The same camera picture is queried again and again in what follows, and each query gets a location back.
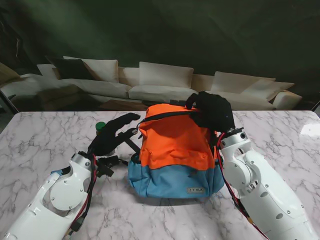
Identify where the red black arm cable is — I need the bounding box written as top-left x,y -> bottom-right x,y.
66,153 -> 99,237
214,132 -> 271,240

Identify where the orange and blue backpack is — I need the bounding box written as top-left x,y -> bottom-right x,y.
116,99 -> 225,200

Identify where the black folding umbrella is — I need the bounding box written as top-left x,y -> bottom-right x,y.
96,154 -> 133,179

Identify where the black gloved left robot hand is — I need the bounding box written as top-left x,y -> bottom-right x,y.
88,112 -> 141,157

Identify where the red black left arm cable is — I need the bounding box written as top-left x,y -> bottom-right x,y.
66,153 -> 99,237

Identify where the cream sofa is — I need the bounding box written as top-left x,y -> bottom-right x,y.
0,56 -> 303,111

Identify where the red black right arm cable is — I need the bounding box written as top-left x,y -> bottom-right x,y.
214,132 -> 271,240

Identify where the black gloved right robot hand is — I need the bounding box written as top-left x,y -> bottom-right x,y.
185,91 -> 237,133

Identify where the dark brown cushion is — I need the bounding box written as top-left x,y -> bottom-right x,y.
44,56 -> 96,81

